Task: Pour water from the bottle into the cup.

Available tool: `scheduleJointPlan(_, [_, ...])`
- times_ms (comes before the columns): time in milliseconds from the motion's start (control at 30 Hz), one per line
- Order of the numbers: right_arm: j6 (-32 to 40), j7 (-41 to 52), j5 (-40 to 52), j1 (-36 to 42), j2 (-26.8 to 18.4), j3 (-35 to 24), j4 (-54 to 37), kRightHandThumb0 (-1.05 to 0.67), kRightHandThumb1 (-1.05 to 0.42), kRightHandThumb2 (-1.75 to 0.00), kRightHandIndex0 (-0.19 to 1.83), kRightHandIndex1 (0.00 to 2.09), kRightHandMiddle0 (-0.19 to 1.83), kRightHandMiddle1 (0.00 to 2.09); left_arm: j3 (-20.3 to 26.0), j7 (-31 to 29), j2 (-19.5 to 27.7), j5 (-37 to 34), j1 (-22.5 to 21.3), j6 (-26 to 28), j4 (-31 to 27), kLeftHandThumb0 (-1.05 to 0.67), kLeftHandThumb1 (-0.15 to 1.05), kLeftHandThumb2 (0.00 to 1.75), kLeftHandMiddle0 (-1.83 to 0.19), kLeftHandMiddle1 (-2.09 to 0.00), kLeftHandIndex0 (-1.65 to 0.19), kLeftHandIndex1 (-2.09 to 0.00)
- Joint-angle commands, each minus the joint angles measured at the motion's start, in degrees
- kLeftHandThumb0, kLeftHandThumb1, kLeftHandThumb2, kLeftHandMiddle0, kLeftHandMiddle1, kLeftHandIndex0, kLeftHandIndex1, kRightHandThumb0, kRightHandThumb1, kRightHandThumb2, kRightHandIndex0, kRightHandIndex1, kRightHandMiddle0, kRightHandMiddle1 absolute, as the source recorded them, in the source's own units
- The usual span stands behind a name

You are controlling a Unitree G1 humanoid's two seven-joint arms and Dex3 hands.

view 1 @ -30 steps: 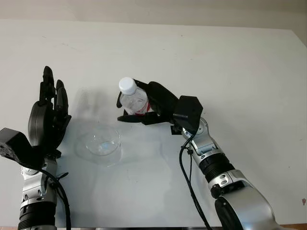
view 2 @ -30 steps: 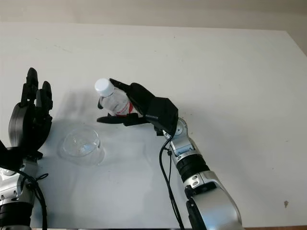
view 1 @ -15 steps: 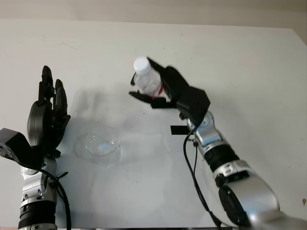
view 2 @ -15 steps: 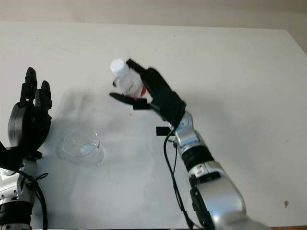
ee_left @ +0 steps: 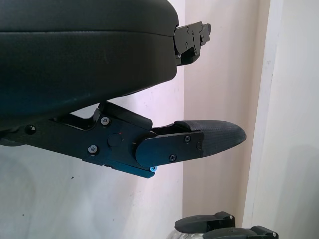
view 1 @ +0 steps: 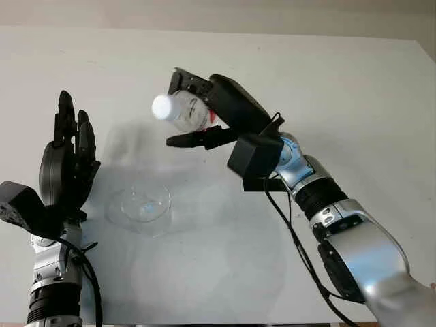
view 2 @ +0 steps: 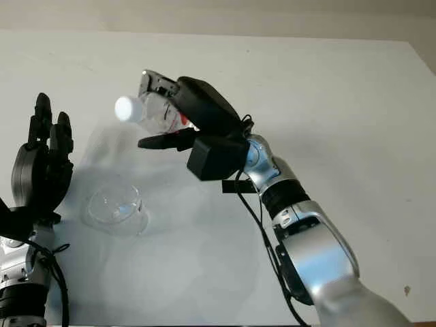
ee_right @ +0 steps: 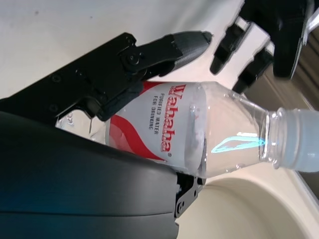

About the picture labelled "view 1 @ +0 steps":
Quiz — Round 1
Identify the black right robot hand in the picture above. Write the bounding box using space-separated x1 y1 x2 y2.
166 67 279 151

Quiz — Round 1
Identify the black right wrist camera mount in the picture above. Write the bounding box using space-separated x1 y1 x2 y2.
227 134 284 192

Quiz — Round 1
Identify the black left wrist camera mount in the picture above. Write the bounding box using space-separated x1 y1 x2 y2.
0 180 66 240

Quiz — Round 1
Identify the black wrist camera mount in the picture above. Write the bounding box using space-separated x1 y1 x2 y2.
227 134 284 192
0 180 66 240

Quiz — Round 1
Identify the clear glass cup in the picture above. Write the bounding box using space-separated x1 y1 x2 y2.
104 183 173 238

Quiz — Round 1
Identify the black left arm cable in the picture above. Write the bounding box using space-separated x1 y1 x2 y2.
61 234 104 327

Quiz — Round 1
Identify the clear plastic water bottle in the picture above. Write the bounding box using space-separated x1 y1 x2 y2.
151 89 222 133

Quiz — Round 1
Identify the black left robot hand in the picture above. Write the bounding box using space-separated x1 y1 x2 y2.
38 89 102 225

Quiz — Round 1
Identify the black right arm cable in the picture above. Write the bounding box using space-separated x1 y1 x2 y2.
264 175 358 327

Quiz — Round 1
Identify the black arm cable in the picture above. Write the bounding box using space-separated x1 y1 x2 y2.
264 175 358 327
61 234 104 327

